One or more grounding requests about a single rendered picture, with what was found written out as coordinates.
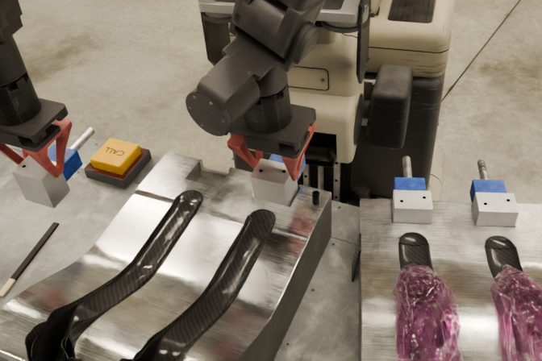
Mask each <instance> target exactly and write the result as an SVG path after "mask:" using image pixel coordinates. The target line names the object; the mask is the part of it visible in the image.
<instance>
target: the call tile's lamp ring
mask: <svg viewBox="0 0 542 361"><path fill-rule="evenodd" d="M140 150H141V151H143V152H142V153H141V154H140V156H139V157H138V158H137V159H136V160H135V162H134V163H133V164H132V165H131V166H130V167H129V168H128V170H127V171H126V172H125V173H124V174H123V175H122V176H121V175H118V174H115V173H112V172H107V171H103V170H100V169H97V168H91V167H90V166H91V165H92V164H91V162H89V163H88V164H87V165H86V166H85V168H84V169H87V170H90V171H93V172H98V173H101V174H104V175H108V176H112V177H116V178H119V179H122V180H123V179H124V178H125V177H126V176H127V175H128V173H129V172H130V171H131V170H132V169H133V168H134V167H135V166H136V165H137V164H138V163H139V161H140V160H141V159H142V158H143V157H144V155H145V154H146V153H147V152H148V151H149V150H148V149H145V148H142V147H141V148H140Z"/></svg>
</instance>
